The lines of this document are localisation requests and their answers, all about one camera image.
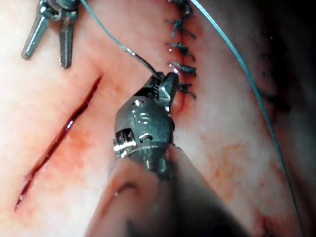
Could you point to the right arm needle driver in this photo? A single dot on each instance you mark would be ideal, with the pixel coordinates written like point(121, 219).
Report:
point(143, 128)

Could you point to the left arm needle driver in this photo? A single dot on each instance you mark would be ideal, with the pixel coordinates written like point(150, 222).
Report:
point(61, 8)

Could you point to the left arm needle driver jaw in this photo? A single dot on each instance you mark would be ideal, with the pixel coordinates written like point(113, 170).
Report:
point(66, 44)
point(35, 37)

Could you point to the right arm needle driver jaw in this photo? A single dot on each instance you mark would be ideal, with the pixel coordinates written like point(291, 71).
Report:
point(170, 86)
point(153, 85)

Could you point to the curved steel needle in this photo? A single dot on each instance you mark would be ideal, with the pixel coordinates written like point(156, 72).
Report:
point(143, 61)

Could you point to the blue thread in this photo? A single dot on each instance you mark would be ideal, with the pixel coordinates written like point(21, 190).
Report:
point(247, 71)

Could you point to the dark right arm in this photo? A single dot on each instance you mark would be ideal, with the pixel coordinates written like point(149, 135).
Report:
point(148, 209)

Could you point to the blue stitching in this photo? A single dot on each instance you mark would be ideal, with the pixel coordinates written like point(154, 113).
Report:
point(182, 48)

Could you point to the tissue pad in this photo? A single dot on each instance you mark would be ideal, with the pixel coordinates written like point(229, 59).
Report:
point(222, 138)

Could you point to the black stitching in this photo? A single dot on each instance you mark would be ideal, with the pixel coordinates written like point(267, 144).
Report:
point(276, 100)

